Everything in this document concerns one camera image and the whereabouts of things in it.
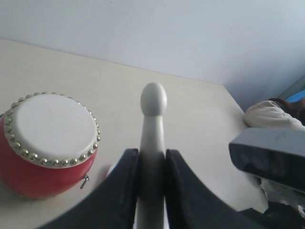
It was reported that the beige cloth bundle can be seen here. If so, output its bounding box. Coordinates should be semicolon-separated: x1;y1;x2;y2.
244;98;305;131

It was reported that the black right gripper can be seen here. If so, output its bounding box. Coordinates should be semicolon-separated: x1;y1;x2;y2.
239;201;305;229

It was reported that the white drumstick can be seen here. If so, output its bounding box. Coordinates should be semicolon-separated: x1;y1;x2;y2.
136;83;167;229

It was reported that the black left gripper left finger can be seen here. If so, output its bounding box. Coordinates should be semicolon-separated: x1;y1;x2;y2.
42;149;139;229

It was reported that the small red drum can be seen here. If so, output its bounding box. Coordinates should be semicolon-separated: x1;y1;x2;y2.
0;92;101;199

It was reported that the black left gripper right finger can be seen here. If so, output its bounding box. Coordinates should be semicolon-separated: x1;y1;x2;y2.
164;149;261;229

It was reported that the white plastic tray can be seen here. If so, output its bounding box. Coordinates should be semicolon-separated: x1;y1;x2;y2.
105;163;117;178

